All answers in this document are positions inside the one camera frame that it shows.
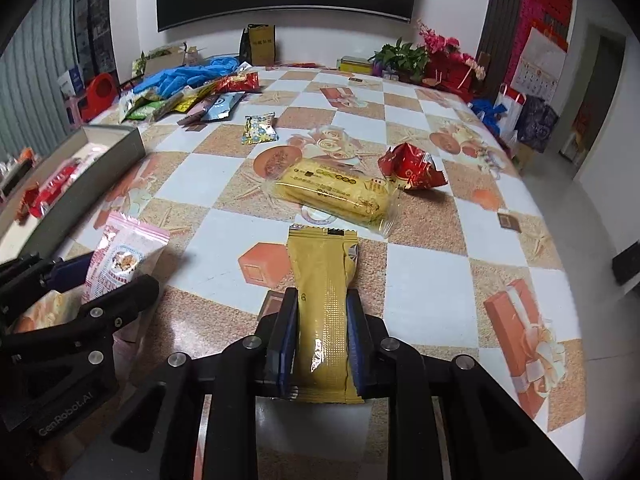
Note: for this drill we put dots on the small floral candy packet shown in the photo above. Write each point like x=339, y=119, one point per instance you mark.
x=259, y=129

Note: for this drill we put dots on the yellow biscuit packet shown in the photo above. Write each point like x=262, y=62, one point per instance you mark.
x=346, y=193

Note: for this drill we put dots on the yellow green tin box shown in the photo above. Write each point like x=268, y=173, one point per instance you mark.
x=350, y=64

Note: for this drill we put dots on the pink cranberry snack packet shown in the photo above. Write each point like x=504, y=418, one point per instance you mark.
x=128, y=247

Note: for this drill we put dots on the dark blue gift bag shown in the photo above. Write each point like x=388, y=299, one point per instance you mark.
x=536, y=123

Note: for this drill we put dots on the gold snack packet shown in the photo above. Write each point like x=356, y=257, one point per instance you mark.
x=324, y=263

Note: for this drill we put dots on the red long snack packet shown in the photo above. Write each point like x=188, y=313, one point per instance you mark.
x=53, y=188

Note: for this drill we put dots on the green potted plant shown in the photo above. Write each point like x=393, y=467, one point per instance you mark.
x=402, y=58

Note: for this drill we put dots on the blue rubber gloves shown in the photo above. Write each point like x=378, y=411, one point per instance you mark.
x=168, y=82

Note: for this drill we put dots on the pink small snack packet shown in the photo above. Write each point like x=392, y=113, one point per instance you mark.
x=196, y=115

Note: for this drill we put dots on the black yellow gift bag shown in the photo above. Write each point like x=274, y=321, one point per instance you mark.
x=258, y=45

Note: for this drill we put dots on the red peanut snack packet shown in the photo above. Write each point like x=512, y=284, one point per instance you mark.
x=245, y=82

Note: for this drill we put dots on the red plastic stool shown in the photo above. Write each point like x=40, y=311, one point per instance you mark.
x=99, y=96

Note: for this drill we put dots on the light blue snack packet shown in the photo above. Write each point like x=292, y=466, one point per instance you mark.
x=221, y=109

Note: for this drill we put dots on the yellow snack packet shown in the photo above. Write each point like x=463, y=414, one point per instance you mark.
x=185, y=103

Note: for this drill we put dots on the wall calendar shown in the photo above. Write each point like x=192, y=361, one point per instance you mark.
x=539, y=67

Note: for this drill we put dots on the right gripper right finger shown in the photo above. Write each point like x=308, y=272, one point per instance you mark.
x=447, y=419

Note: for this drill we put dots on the pink artificial flowers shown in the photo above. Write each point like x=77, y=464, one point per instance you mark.
x=448, y=68

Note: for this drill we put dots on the grey cardboard box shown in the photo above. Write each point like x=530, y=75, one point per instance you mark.
x=103, y=154

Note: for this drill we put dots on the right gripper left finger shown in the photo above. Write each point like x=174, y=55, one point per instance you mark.
x=194, y=414

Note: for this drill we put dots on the green snack packet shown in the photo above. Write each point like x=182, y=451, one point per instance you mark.
x=145, y=111

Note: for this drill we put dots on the white red gift bag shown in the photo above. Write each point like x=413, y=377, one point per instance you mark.
x=513, y=103

